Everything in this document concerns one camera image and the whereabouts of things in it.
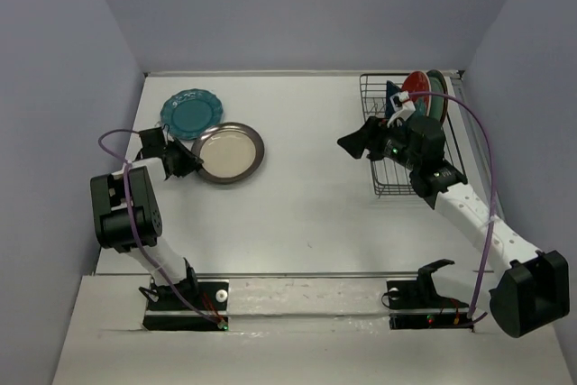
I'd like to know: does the light green round plate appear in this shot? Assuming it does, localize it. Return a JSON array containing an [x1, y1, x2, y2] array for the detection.
[[426, 69, 448, 124]]

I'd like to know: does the black wire dish rack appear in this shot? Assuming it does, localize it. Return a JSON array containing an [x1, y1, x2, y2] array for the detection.
[[359, 69, 465, 197]]

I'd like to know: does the navy leaf shaped dish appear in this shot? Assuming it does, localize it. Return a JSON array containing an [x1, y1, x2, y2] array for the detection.
[[385, 80, 401, 119]]

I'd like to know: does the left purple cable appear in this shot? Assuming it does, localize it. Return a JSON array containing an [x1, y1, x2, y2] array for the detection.
[[98, 128, 224, 327]]

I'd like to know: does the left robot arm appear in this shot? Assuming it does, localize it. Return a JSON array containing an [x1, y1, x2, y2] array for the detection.
[[90, 128, 207, 317]]

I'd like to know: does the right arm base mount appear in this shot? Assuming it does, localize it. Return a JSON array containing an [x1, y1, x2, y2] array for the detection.
[[380, 259, 474, 330]]

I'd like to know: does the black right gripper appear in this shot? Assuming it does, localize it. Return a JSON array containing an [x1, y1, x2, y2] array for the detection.
[[336, 115, 421, 171]]

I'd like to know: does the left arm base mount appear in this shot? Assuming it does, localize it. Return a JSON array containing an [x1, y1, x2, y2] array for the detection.
[[139, 279, 230, 332]]

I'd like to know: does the silver rimmed cream plate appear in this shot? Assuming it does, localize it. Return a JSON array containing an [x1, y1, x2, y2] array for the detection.
[[191, 122, 265, 185]]

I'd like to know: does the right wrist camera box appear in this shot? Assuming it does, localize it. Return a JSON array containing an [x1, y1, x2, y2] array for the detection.
[[387, 91, 416, 128]]

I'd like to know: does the red teal floral plate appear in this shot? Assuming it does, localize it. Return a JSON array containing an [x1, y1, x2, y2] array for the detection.
[[401, 71, 431, 116]]

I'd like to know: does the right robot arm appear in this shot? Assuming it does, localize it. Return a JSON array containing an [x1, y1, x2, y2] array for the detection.
[[337, 116, 570, 338]]

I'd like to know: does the teal scalloped plate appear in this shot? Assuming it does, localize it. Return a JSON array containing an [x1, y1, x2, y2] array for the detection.
[[160, 88, 224, 141]]

